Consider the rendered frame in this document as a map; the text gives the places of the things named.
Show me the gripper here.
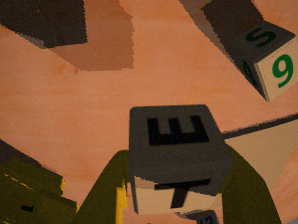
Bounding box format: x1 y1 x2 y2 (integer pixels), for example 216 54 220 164
71 144 282 224

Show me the tan flat mat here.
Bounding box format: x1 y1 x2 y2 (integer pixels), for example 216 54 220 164
180 116 298 216

